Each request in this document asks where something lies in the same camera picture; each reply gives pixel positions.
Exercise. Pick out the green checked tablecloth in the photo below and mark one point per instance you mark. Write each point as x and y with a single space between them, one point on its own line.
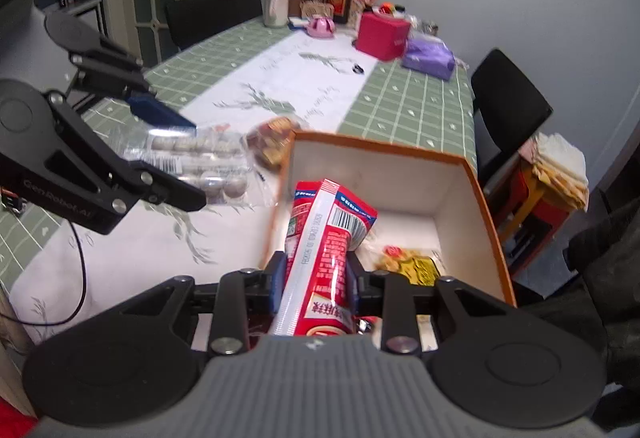
415 107

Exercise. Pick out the small colourful toy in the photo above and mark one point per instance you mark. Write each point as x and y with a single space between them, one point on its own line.
390 9

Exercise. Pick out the yellow noodle snack packet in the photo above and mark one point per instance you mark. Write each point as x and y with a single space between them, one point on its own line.
410 265

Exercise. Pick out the stack of folded cloths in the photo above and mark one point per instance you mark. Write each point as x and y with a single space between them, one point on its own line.
560 162

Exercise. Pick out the dark clothing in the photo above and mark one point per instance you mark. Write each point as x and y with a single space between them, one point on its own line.
610 293

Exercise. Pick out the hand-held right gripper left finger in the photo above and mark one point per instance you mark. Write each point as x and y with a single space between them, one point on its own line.
277 280

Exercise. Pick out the orange cardboard box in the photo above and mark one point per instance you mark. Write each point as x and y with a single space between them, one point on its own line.
380 172

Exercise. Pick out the black chair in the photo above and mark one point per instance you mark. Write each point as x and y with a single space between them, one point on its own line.
215 12
510 102

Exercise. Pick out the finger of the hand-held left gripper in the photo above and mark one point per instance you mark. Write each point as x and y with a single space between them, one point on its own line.
160 112
165 192

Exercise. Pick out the pink box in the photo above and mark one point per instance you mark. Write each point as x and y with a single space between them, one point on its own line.
382 35

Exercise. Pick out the clear packet of fried snacks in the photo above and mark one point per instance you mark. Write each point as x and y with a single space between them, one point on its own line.
270 142

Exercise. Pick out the pink round container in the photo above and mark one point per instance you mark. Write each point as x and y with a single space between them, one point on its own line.
320 26

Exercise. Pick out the purple tissue packet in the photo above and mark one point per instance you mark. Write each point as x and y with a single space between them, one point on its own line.
430 57

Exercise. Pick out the small brown woven box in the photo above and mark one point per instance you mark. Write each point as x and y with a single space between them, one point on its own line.
316 10

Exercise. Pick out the white printed table runner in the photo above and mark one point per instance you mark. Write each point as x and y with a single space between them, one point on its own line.
280 82

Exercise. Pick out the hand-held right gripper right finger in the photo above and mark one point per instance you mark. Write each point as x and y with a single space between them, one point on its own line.
351 280

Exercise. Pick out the red cloth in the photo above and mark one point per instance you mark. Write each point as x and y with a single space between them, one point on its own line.
10 423

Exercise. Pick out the small black object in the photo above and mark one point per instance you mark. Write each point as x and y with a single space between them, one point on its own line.
357 68

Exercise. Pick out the red cracker packet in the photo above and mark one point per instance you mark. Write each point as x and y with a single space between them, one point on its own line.
325 268

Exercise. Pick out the clear packet of round sweets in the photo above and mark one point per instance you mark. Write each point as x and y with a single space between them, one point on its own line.
200 145

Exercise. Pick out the red wooden stool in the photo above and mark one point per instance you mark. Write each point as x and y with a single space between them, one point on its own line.
530 208

